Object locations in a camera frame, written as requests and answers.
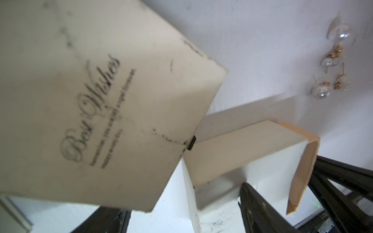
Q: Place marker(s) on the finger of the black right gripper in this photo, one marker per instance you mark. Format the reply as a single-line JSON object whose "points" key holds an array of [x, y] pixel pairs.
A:
{"points": [[346, 216], [354, 178]]}

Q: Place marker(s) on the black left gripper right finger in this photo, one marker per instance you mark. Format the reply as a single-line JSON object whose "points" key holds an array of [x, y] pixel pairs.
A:
{"points": [[258, 215]]}

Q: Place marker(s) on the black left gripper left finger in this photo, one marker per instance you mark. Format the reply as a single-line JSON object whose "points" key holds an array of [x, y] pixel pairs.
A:
{"points": [[106, 220]]}

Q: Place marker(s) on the large cream jewelry box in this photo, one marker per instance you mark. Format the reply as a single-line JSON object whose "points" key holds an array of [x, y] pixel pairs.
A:
{"points": [[276, 159]]}

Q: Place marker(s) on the pearl gold cross earrings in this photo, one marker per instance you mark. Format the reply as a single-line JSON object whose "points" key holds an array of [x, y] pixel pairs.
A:
{"points": [[322, 89]]}

